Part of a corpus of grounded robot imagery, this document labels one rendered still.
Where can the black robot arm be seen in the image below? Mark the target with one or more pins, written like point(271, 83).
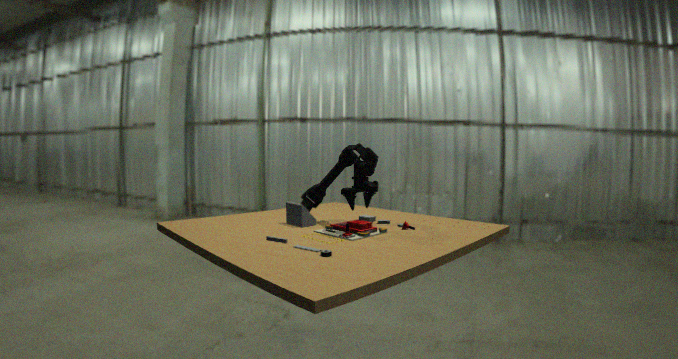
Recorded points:
point(347, 157)

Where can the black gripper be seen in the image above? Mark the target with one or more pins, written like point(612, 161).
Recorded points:
point(350, 193)

